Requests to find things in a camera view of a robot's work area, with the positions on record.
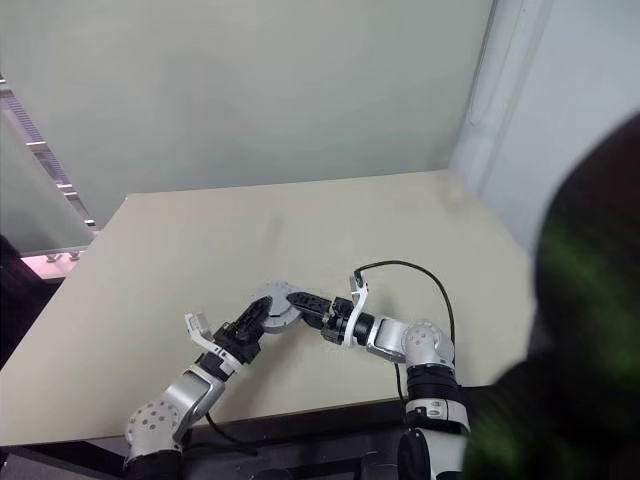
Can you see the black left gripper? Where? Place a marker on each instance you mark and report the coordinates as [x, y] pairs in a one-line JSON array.
[[240, 345]]

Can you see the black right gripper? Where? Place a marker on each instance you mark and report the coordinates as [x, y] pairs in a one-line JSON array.
[[340, 320]]

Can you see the silver round motor lid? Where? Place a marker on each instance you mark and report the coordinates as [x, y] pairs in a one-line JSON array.
[[279, 300]]

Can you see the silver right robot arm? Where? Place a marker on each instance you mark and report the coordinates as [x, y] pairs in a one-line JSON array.
[[425, 340]]

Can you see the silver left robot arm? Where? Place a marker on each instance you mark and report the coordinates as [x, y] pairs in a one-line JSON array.
[[185, 395]]

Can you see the frosted glass partition panel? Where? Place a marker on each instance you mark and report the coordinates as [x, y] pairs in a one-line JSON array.
[[30, 200]]

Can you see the dark blurred rounded shape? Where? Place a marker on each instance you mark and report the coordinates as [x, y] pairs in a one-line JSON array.
[[590, 325]]

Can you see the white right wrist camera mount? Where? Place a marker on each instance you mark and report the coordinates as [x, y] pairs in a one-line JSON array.
[[361, 295]]

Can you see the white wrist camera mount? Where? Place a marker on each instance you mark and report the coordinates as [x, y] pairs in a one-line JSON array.
[[200, 330], [361, 295]]

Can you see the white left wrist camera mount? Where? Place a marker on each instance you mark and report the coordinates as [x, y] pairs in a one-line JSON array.
[[200, 330]]

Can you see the black table frame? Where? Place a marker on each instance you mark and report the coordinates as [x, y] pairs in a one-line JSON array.
[[310, 450]]

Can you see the slatted metal rail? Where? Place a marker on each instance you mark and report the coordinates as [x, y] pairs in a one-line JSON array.
[[45, 145]]

